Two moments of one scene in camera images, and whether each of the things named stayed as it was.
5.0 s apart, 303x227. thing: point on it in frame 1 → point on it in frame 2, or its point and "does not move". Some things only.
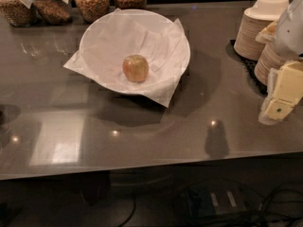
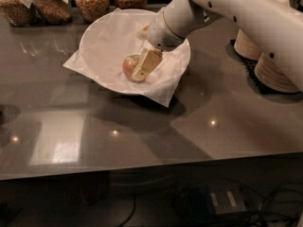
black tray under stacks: x=250 y=67 does not move
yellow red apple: x=135 y=67 does not move
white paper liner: x=114 y=36 does not move
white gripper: x=290 y=32 → x=159 y=36
